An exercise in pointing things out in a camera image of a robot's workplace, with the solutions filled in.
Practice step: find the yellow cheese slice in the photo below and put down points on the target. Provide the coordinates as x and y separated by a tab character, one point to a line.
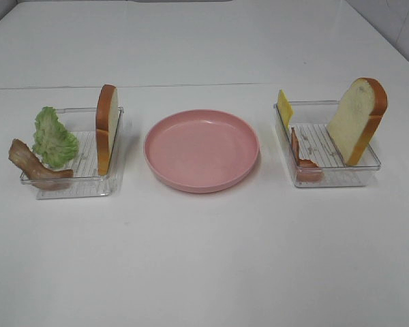
285	109

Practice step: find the bacon strip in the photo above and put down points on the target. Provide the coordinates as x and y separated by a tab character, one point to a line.
306	170
22	157

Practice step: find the bread slice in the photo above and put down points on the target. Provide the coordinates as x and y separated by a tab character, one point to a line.
106	120
358	116

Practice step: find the green lettuce leaf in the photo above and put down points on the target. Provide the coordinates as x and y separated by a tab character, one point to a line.
52	141

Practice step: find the pink round plate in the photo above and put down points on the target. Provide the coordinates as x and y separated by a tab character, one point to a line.
201	151

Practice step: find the right clear plastic tray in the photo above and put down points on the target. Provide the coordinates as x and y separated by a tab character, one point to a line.
310	123

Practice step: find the clear plastic tray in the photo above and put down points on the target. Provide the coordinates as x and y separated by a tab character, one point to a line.
310	123
86	181

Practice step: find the left clear plastic tray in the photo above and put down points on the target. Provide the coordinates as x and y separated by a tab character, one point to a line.
86	181

